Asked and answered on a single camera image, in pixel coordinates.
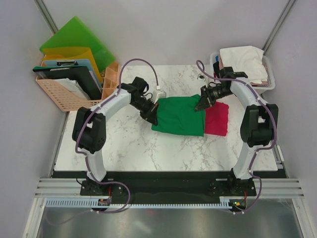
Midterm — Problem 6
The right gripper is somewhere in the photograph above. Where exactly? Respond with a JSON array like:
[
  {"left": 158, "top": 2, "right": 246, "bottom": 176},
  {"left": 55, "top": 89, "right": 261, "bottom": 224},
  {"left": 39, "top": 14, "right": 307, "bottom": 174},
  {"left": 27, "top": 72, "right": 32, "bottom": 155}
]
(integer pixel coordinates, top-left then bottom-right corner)
[{"left": 195, "top": 85, "right": 234, "bottom": 111}]

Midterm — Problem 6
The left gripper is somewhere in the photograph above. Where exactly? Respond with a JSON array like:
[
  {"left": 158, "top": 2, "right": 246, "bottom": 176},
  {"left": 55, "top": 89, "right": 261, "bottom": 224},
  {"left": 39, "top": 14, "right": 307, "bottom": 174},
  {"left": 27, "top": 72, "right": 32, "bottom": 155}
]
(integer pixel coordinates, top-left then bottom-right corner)
[{"left": 131, "top": 97, "right": 159, "bottom": 126}]

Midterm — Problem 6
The red t shirt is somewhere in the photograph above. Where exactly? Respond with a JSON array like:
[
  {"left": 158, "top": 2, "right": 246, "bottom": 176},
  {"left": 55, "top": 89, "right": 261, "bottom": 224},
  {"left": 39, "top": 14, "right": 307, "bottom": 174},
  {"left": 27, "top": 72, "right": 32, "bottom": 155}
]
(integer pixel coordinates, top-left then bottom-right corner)
[{"left": 204, "top": 102, "right": 229, "bottom": 136}]

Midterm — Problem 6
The green t shirt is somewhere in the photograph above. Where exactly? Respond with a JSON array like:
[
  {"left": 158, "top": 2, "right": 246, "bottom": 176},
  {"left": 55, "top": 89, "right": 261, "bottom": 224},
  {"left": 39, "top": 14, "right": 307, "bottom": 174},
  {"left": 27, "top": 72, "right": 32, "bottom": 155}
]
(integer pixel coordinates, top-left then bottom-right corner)
[{"left": 151, "top": 94, "right": 206, "bottom": 136}]

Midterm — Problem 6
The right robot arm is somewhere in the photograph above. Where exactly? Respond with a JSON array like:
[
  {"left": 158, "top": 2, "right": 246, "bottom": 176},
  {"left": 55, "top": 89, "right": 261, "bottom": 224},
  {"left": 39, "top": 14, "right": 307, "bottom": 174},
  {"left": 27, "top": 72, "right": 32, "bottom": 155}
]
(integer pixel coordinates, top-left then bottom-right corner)
[{"left": 195, "top": 61, "right": 278, "bottom": 195}]

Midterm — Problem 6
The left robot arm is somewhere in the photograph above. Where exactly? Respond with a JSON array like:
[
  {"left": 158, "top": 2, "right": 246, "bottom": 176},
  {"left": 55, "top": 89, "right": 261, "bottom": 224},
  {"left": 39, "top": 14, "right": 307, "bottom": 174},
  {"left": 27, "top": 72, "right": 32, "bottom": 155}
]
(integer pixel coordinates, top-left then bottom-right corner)
[{"left": 72, "top": 77, "right": 159, "bottom": 195}]

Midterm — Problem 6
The pink t shirt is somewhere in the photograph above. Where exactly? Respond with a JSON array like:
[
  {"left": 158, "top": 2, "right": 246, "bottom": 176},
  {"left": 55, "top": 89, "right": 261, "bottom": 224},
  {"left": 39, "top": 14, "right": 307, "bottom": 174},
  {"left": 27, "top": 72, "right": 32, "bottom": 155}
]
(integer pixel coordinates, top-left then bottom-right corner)
[{"left": 218, "top": 56, "right": 268, "bottom": 87}]

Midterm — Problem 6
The white t shirt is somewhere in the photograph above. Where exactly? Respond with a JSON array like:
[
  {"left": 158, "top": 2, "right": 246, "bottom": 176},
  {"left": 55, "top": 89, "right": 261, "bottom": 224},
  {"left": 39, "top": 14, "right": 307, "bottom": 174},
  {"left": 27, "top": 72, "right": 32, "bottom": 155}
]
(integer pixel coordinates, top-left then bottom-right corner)
[{"left": 219, "top": 46, "right": 268, "bottom": 85}]

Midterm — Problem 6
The white laundry basket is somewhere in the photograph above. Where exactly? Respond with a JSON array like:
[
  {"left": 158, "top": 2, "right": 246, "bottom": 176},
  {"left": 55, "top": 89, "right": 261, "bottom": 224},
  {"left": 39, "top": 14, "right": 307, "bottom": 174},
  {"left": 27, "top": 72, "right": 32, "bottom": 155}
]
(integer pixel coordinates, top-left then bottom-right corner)
[{"left": 210, "top": 53, "right": 275, "bottom": 94}]

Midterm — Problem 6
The black binder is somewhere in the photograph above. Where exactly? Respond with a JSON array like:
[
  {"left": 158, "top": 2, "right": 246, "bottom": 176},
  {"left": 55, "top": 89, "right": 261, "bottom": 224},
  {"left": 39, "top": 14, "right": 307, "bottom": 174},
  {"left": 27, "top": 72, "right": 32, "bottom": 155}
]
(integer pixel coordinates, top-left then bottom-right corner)
[{"left": 33, "top": 66, "right": 102, "bottom": 100}]

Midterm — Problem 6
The blue clipboard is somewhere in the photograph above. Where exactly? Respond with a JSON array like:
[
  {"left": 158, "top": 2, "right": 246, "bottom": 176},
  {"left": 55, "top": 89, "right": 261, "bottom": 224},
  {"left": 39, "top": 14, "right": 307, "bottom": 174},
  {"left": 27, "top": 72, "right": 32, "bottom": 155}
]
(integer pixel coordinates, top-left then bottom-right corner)
[{"left": 43, "top": 59, "right": 103, "bottom": 85}]

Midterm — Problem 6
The peach file organizer basket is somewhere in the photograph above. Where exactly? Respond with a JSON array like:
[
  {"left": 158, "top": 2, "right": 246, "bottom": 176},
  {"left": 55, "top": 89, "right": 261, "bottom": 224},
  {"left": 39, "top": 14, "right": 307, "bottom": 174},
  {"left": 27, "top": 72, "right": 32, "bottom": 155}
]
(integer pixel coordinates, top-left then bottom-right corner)
[{"left": 36, "top": 61, "right": 120, "bottom": 112}]

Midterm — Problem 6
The yellow plastic folder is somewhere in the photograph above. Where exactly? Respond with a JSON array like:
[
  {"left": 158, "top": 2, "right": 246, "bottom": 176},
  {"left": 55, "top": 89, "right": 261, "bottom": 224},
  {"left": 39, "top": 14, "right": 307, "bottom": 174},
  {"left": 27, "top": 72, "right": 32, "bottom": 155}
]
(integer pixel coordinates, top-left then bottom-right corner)
[{"left": 43, "top": 47, "right": 102, "bottom": 83}]

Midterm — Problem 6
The green plastic folder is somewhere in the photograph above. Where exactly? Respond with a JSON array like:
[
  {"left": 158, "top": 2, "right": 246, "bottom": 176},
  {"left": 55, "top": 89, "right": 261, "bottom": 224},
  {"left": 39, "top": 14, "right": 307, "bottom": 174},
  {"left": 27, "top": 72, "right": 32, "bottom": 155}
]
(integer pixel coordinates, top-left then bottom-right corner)
[{"left": 40, "top": 16, "right": 115, "bottom": 71}]

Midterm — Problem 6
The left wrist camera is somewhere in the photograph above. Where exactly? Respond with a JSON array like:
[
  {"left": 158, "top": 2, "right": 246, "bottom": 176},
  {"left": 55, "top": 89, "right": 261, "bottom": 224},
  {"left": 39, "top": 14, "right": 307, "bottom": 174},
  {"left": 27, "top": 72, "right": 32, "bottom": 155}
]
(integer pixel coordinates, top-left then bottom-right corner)
[{"left": 152, "top": 85, "right": 166, "bottom": 103}]

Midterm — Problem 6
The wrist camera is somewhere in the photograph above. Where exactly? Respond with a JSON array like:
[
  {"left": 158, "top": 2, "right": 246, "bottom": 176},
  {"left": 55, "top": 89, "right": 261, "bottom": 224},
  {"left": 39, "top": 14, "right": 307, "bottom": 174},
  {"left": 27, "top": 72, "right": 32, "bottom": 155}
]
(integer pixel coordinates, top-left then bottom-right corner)
[
  {"left": 197, "top": 74, "right": 206, "bottom": 81},
  {"left": 152, "top": 85, "right": 166, "bottom": 103}
]

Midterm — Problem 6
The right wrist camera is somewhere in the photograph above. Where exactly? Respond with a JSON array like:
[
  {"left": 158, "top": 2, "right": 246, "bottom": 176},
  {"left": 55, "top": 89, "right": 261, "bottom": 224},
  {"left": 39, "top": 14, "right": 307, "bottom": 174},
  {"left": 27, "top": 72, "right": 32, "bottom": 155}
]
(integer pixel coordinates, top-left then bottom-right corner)
[{"left": 197, "top": 74, "right": 206, "bottom": 81}]

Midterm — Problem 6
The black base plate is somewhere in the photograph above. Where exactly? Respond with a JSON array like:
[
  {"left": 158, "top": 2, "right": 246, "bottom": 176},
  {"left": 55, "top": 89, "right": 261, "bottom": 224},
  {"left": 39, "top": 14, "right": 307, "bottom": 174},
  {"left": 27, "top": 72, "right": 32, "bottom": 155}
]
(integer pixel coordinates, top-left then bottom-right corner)
[{"left": 82, "top": 171, "right": 257, "bottom": 197}]

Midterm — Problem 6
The white cable duct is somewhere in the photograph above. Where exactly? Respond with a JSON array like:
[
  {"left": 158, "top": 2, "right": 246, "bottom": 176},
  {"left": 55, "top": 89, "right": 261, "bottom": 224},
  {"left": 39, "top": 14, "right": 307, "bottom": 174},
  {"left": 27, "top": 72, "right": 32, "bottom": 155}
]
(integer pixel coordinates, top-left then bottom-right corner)
[{"left": 45, "top": 198, "right": 232, "bottom": 209}]

